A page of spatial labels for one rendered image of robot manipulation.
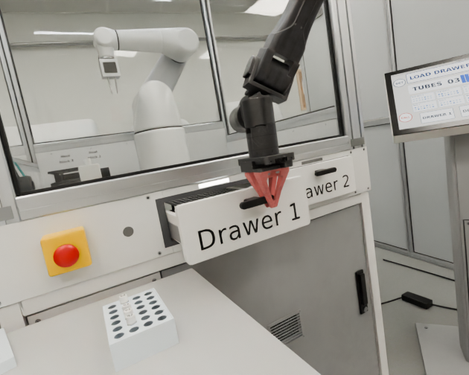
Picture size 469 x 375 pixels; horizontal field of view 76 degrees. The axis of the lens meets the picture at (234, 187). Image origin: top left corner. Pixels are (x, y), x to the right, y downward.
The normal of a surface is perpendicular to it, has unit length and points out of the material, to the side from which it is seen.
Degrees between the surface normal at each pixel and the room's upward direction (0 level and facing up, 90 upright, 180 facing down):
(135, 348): 90
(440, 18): 90
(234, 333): 0
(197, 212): 90
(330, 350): 90
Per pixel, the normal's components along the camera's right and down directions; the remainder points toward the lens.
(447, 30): -0.92, 0.20
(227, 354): -0.17, -0.98
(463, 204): -0.41, 0.19
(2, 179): 0.46, 0.04
